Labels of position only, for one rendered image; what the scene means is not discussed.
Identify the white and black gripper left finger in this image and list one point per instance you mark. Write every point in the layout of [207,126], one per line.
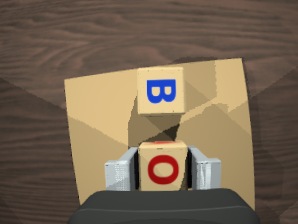
[123,174]

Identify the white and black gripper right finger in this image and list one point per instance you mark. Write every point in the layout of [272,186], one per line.
[202,172]

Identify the tan wooden block with blue letter b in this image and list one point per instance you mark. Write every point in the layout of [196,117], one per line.
[161,91]

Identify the yellow block with red letter o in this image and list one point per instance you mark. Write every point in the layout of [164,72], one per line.
[163,166]

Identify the tan flat mat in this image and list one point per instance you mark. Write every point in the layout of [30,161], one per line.
[104,123]

